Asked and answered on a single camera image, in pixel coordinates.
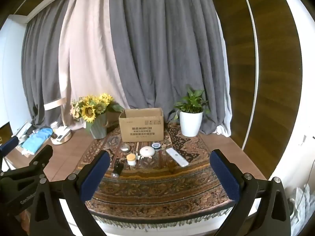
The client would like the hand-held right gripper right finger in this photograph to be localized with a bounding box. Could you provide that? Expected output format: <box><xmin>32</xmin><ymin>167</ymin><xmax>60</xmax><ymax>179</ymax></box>
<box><xmin>210</xmin><ymin>149</ymin><xmax>292</xmax><ymax>236</ymax></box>

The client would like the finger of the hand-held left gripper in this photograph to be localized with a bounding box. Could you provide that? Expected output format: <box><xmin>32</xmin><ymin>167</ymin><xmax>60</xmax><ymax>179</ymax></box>
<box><xmin>0</xmin><ymin>145</ymin><xmax>53</xmax><ymax>185</ymax></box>
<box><xmin>0</xmin><ymin>136</ymin><xmax>19</xmax><ymax>157</ymax></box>

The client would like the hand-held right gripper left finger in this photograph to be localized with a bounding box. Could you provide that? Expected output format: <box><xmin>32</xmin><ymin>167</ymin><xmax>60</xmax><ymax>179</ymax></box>
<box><xmin>30</xmin><ymin>150</ymin><xmax>111</xmax><ymax>236</ymax></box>

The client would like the brown cardboard box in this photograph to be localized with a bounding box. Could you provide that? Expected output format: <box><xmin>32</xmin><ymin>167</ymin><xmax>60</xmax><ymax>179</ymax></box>
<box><xmin>119</xmin><ymin>108</ymin><xmax>165</xmax><ymax>142</ymax></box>

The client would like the light blue cloth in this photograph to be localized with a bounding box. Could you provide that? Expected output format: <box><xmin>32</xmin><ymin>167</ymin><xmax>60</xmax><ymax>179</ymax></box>
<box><xmin>23</xmin><ymin>128</ymin><xmax>53</xmax><ymax>153</ymax></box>

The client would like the black cylindrical object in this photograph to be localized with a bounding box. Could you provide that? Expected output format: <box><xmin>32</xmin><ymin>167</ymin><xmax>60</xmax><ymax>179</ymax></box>
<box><xmin>111</xmin><ymin>162</ymin><xmax>124</xmax><ymax>179</ymax></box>

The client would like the white robot vacuum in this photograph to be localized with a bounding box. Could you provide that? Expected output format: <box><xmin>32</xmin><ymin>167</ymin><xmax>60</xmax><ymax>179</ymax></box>
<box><xmin>50</xmin><ymin>126</ymin><xmax>72</xmax><ymax>145</ymax></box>

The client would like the grey ribbed vase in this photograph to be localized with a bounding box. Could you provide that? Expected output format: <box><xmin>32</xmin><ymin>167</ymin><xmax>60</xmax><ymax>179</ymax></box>
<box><xmin>90</xmin><ymin>114</ymin><xmax>108</xmax><ymax>139</ymax></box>

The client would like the white sheer curtain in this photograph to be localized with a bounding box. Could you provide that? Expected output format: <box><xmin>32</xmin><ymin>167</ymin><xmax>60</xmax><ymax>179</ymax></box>
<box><xmin>216</xmin><ymin>17</ymin><xmax>233</xmax><ymax>137</ymax></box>

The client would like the white remote control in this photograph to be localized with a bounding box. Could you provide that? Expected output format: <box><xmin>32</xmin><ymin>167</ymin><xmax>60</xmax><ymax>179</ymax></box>
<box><xmin>165</xmin><ymin>148</ymin><xmax>189</xmax><ymax>167</ymax></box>

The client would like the beige curtain tieback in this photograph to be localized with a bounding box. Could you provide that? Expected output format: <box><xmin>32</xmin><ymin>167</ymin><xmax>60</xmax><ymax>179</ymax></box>
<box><xmin>44</xmin><ymin>98</ymin><xmax>66</xmax><ymax>111</ymax></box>

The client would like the white round device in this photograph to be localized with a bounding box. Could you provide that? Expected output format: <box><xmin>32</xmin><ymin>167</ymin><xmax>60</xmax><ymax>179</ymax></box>
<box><xmin>137</xmin><ymin>146</ymin><xmax>155</xmax><ymax>159</ymax></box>

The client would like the patterned brown table rug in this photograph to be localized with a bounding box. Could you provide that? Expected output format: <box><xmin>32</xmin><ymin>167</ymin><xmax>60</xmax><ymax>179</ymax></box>
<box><xmin>72</xmin><ymin>122</ymin><xmax>238</xmax><ymax>230</ymax></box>

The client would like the sunflower bouquet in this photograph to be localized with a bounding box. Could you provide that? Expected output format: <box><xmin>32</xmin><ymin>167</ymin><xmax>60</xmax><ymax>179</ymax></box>
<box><xmin>70</xmin><ymin>93</ymin><xmax>125</xmax><ymax>124</ymax></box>

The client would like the white crumpled cloth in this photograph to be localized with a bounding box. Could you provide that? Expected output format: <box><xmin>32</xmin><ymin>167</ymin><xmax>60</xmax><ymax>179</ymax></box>
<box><xmin>288</xmin><ymin>184</ymin><xmax>315</xmax><ymax>227</ymax></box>

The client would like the green leafy plant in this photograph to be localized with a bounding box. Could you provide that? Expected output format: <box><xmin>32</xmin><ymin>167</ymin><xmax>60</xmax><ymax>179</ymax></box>
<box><xmin>172</xmin><ymin>87</ymin><xmax>211</xmax><ymax>121</ymax></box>

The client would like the beige curtain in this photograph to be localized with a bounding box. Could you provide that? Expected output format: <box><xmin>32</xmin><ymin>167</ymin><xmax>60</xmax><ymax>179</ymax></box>
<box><xmin>58</xmin><ymin>0</ymin><xmax>128</xmax><ymax>131</ymax></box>

